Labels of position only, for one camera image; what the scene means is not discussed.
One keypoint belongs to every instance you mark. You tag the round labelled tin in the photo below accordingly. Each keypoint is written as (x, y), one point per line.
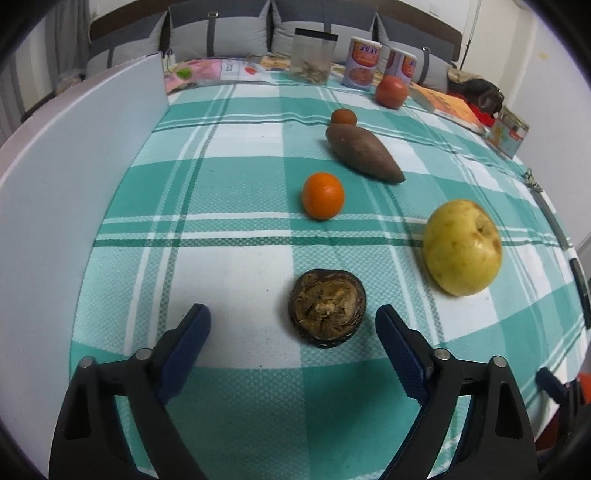
(508, 131)

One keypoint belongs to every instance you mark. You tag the bunch of keys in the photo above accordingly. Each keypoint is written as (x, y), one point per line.
(532, 180)

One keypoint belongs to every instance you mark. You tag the pointed brown sweet potato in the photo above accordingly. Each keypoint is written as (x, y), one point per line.
(364, 154)

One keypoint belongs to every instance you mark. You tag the dark brown handbag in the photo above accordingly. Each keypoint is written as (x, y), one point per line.
(480, 92)

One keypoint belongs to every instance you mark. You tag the red box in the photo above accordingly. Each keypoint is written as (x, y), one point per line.
(485, 121)

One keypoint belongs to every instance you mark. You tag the red tomato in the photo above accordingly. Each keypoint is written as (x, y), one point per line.
(391, 91)

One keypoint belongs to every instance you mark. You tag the pink labelled can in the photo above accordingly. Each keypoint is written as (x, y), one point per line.
(362, 62)
(402, 64)

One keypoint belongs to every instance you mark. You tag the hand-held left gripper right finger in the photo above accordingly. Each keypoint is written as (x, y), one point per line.
(406, 360)

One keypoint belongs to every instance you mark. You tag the grey curtain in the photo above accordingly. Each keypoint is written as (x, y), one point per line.
(27, 69)

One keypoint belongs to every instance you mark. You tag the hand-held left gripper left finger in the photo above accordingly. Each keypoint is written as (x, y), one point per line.
(182, 350)

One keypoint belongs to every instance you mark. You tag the white foam board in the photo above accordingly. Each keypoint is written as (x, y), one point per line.
(69, 184)

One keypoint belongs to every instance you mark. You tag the orange book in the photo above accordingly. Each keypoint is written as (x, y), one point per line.
(450, 106)

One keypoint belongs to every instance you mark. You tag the dried brown mangosteen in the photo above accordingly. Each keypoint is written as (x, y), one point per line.
(328, 310)

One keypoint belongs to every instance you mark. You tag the green plaid tablecloth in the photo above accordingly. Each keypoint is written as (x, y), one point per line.
(258, 258)

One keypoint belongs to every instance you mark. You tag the white snack packet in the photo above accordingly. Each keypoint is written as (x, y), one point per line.
(242, 70)

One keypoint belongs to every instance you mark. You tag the yellow apple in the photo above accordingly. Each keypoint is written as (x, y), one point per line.
(461, 247)

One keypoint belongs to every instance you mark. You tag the small dark orange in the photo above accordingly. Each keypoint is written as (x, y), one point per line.
(344, 117)

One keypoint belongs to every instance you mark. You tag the floral bedsheet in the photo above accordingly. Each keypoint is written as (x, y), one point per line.
(272, 61)

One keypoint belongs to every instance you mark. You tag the clear jar with black lid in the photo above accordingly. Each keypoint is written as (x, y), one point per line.
(313, 55)

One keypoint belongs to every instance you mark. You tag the pink snack packet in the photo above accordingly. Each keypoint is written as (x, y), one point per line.
(189, 74)

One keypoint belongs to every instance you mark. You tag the small bright orange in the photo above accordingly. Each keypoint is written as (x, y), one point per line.
(323, 195)

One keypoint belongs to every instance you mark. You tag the grey two-tone pillow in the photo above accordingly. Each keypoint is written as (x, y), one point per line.
(217, 27)
(124, 46)
(323, 16)
(429, 60)

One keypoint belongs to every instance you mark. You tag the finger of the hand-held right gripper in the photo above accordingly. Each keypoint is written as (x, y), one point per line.
(550, 382)

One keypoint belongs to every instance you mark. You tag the clear plastic snack bag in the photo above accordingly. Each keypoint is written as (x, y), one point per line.
(71, 81)

